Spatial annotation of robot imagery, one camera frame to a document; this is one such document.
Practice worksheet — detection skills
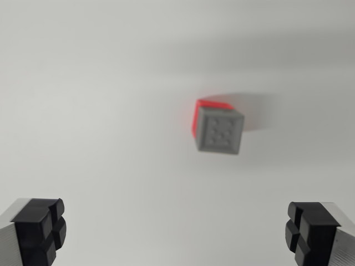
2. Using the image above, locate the grey studded cube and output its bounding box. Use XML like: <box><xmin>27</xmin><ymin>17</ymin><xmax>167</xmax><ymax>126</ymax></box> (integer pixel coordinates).
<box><xmin>195</xmin><ymin>106</ymin><xmax>245</xmax><ymax>157</ymax></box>

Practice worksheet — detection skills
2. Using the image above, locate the red studded cube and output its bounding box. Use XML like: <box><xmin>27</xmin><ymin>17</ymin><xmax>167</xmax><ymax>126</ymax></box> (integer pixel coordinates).
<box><xmin>191</xmin><ymin>99</ymin><xmax>234</xmax><ymax>137</ymax></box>

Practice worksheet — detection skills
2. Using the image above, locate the gripper left finger with black rubber pad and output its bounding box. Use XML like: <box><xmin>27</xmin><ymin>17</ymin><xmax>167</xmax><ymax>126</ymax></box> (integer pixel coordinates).
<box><xmin>0</xmin><ymin>197</ymin><xmax>68</xmax><ymax>266</ymax></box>

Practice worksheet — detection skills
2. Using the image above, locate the gripper right finger with black rubber pad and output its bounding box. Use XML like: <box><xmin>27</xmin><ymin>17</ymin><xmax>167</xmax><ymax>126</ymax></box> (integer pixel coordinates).
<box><xmin>285</xmin><ymin>201</ymin><xmax>355</xmax><ymax>266</ymax></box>

